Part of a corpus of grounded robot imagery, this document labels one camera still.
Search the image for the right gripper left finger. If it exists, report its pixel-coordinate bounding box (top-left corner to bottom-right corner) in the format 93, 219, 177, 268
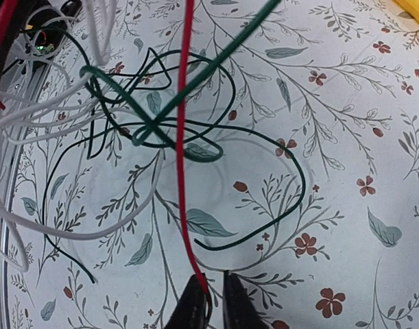
165, 274, 213, 329

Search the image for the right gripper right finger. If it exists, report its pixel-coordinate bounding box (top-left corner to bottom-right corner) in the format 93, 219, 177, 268
223, 270, 268, 329

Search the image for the dark green cable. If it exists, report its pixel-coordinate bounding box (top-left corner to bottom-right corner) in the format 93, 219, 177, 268
79, 0, 282, 162

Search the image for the floral tablecloth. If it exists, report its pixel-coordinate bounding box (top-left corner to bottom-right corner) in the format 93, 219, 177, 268
0, 1, 419, 328

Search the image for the right yellow bin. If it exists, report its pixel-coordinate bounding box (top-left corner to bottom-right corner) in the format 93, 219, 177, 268
395, 0, 419, 23

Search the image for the black cable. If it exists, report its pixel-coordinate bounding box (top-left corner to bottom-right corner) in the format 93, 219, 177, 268
43, 29, 306, 284

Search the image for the white cable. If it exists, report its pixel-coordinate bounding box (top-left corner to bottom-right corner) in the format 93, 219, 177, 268
0, 0, 165, 273

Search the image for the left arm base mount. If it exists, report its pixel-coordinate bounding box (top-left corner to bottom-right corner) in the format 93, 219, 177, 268
0, 1, 82, 81

